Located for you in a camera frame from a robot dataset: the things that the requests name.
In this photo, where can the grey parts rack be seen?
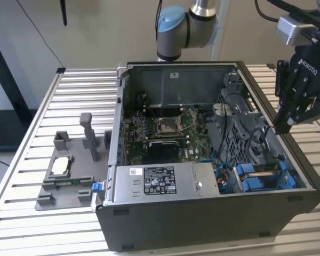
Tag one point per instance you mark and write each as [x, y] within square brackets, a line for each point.
[77, 152]

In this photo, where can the blue case latch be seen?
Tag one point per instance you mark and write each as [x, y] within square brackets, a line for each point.
[96, 187]

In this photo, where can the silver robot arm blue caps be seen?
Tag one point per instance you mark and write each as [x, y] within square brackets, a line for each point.
[173, 40]

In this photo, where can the silver CPU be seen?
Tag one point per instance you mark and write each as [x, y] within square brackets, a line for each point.
[60, 166]

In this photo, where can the silver power supply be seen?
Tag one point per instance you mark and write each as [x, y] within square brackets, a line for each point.
[128, 186]

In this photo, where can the green motherboard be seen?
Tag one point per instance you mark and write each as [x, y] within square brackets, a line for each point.
[194, 149]

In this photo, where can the grey perforated metal cage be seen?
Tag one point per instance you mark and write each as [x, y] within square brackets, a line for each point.
[234, 144]

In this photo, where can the black white sticker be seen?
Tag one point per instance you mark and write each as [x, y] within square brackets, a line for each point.
[174, 75]

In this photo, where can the black hanging antenna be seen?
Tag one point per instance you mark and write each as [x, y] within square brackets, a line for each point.
[64, 13]

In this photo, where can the CPU socket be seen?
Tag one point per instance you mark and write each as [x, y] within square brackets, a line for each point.
[166, 128]

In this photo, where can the thin metal locking lever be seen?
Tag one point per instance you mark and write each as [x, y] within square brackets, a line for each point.
[151, 111]

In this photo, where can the black open PC case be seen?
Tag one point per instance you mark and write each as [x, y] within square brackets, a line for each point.
[176, 226]

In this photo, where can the silver metal bracket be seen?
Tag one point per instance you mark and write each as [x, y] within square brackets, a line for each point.
[220, 108]

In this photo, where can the black stand with base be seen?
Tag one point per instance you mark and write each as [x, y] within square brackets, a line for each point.
[8, 128]

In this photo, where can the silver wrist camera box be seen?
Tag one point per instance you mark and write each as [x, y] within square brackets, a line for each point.
[290, 29]

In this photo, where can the green RAM stick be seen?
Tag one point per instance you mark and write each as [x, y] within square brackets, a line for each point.
[77, 183]

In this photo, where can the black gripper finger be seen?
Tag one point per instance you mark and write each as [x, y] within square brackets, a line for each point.
[313, 109]
[284, 120]

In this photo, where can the black graphics card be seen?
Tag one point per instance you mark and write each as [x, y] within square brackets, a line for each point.
[162, 150]

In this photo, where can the black table corner cap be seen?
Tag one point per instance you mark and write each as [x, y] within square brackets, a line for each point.
[60, 70]

